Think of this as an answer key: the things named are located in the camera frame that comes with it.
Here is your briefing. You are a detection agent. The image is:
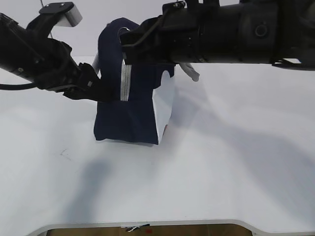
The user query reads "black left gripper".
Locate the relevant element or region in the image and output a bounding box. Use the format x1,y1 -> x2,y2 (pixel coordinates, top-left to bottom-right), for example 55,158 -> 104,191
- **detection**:
35,42 -> 113,102

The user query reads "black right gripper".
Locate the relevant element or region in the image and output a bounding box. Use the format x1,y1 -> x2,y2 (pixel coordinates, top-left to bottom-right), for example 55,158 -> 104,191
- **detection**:
119,14 -> 178,66

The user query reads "navy blue lunch bag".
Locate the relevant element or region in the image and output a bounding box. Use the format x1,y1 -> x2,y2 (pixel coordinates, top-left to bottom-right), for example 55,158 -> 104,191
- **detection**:
93,18 -> 175,145

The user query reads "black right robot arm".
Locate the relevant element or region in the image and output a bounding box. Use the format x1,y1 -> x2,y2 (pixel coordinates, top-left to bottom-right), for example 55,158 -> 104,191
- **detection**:
120,0 -> 315,71

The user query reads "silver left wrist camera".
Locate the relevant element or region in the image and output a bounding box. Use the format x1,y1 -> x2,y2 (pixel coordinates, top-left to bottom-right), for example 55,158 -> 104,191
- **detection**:
39,1 -> 83,27

